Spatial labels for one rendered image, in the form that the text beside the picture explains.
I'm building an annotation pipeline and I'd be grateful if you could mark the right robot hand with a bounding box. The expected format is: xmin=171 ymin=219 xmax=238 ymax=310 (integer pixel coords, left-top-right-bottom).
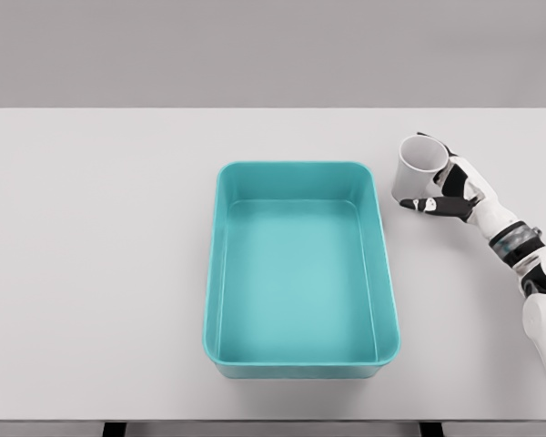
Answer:
xmin=399 ymin=132 xmax=501 ymax=225

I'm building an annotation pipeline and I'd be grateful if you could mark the white paper cup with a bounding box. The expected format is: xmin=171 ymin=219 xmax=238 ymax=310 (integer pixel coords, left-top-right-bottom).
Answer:
xmin=390 ymin=135 xmax=451 ymax=204

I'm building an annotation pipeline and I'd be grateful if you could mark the teal rectangular basket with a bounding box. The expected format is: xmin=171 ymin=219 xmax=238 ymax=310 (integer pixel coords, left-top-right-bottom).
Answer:
xmin=203 ymin=159 xmax=401 ymax=381

